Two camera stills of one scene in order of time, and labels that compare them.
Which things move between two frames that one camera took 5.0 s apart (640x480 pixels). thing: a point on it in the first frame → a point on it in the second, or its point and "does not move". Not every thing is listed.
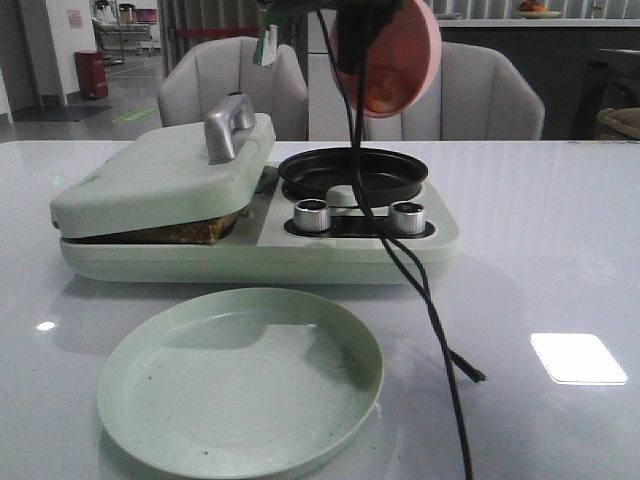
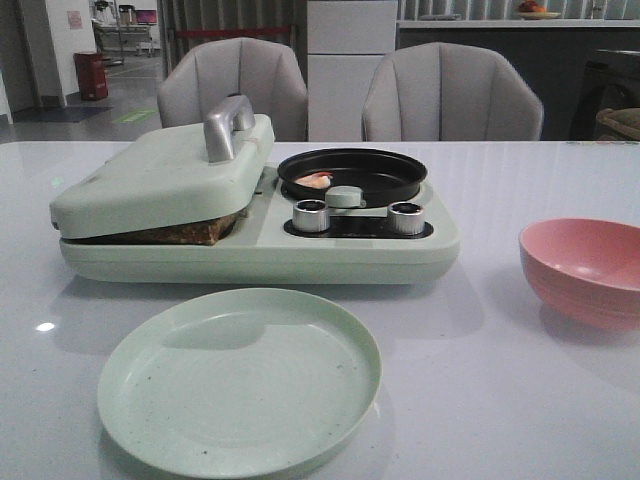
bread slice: (206, 232) does not move
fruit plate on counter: (529, 9) does not move
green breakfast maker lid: (165, 176) does not move
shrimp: (385, 98) → (317, 180)
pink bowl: (407, 62) → (586, 269)
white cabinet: (330, 111) does not move
